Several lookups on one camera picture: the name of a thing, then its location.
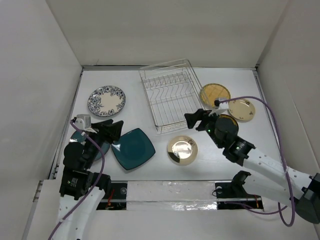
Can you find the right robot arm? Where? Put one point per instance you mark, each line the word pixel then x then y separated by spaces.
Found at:
pixel 262 175

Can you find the wire dish rack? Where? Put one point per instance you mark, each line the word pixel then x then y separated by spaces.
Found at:
pixel 172 89

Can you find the cream floral small plate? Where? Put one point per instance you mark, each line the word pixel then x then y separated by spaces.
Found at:
pixel 242 109

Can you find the shiny gold cream plate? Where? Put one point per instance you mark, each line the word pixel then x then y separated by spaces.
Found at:
pixel 182 150

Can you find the teal round plate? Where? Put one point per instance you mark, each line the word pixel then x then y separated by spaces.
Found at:
pixel 77 137

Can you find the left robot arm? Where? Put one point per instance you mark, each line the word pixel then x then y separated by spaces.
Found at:
pixel 83 183

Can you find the dark gold ornate plate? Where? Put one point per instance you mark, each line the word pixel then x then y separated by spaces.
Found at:
pixel 228 124

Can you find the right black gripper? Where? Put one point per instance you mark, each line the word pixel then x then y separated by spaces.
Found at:
pixel 200 114

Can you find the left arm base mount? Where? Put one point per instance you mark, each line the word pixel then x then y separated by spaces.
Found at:
pixel 116 199

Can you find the teal square plate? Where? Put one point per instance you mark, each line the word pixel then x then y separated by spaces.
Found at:
pixel 133 149

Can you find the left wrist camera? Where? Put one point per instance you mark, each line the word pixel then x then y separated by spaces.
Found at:
pixel 82 122

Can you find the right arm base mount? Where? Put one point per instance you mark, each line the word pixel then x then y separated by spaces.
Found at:
pixel 230 199

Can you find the blue floral white plate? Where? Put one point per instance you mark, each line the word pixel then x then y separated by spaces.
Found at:
pixel 106 101

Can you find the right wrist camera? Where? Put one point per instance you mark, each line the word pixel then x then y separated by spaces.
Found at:
pixel 220 106

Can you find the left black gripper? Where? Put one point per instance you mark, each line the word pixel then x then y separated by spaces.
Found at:
pixel 110 130

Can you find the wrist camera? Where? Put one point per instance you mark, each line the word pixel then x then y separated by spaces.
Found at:
pixel 220 106
pixel 82 122

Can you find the yellow woven pattern plate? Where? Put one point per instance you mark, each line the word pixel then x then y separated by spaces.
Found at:
pixel 212 91

